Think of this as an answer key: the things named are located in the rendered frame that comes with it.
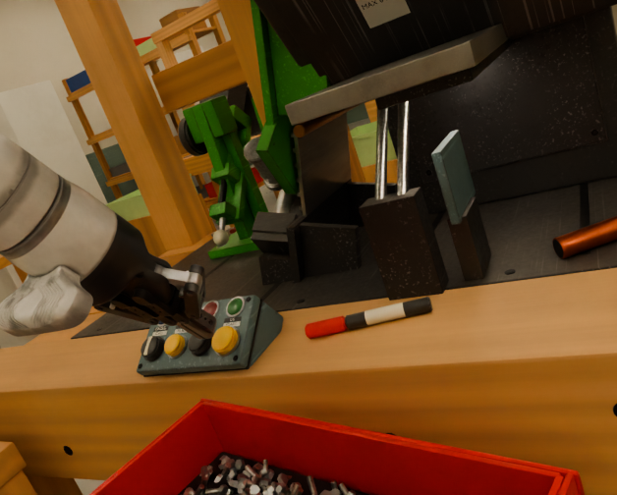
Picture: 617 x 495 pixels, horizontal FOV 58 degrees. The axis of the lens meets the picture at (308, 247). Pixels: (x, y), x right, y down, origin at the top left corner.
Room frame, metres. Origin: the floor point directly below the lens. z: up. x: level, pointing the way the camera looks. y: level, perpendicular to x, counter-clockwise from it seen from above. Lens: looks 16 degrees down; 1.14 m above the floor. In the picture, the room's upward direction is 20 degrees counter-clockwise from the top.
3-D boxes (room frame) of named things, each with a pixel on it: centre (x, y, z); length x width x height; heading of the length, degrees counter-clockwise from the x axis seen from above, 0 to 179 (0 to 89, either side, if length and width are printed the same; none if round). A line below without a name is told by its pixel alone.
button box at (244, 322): (0.59, 0.14, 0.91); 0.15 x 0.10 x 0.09; 59
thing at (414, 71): (0.62, -0.19, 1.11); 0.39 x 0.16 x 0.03; 149
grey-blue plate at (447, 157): (0.56, -0.17, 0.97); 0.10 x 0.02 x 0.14; 149
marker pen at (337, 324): (0.51, -0.03, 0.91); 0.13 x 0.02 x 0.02; 72
